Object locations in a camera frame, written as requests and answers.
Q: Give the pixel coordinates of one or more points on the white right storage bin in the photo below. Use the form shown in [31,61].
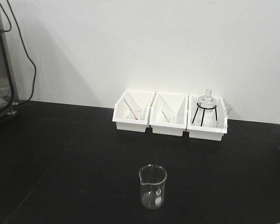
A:
[211,130]

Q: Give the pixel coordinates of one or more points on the small beaker in left bin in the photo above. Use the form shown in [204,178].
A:
[137,111]

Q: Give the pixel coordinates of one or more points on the white storage bin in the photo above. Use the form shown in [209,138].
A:
[169,103]
[136,99]
[211,130]

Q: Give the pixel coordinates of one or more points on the glass flask on tripod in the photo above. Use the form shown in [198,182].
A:
[207,101]

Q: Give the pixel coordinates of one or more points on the metal framed glass enclosure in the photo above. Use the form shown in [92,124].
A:
[8,92]

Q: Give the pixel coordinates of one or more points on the small beaker in middle bin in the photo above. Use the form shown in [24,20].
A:
[171,117]

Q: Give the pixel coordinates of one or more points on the black wire tripod stand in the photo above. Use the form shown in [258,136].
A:
[204,109]

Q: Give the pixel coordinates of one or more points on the white left storage bin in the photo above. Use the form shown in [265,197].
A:
[136,99]

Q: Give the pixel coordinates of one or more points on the clear glass beaker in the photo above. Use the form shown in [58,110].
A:
[152,186]

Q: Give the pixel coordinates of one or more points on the white middle storage bin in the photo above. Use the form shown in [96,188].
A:
[169,103]

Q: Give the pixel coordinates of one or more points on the red glass stirring rod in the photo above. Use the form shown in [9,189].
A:
[135,117]

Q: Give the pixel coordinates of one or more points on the small beaker in bin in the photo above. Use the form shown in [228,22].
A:
[171,117]
[137,111]

